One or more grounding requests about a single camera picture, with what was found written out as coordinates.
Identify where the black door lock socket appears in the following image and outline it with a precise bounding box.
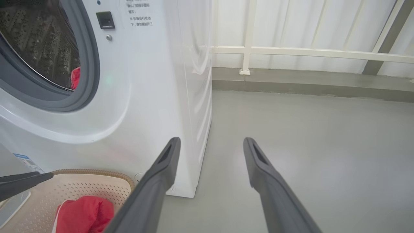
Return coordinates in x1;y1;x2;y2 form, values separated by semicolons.
96;11;115;30

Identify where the blue white energy sticker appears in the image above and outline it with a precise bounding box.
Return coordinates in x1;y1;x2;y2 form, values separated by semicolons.
13;153;45;174

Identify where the red white garment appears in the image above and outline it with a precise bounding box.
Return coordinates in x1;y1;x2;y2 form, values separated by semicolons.
52;195;114;233
71;67;81;90

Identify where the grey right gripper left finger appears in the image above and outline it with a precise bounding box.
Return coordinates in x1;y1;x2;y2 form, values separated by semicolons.
103;137;181;233

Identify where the white front-load washing machine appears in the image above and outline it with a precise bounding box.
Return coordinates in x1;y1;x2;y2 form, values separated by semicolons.
0;0;213;198

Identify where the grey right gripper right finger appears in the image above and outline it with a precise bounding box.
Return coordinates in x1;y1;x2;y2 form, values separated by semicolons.
243;137;322;233

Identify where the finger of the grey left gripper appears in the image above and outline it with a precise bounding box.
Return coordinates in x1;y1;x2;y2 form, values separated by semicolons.
0;172;54;202

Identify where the printed warning text sticker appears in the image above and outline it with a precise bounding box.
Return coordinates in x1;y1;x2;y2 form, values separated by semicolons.
125;0;154;28

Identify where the white metal railing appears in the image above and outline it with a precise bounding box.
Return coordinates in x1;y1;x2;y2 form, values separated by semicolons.
210;0;414;75

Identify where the grey metal post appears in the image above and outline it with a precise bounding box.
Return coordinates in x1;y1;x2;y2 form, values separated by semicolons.
362;0;414;75

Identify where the cream perforated laundry basket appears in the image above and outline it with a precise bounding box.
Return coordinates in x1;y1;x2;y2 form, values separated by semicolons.
0;169;136;233

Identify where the grey rubber door seal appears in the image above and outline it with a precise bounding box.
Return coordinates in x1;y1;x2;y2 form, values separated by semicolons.
0;0;101;113

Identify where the steel washing machine drum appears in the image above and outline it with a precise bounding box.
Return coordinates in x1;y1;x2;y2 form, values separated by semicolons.
0;0;81;91

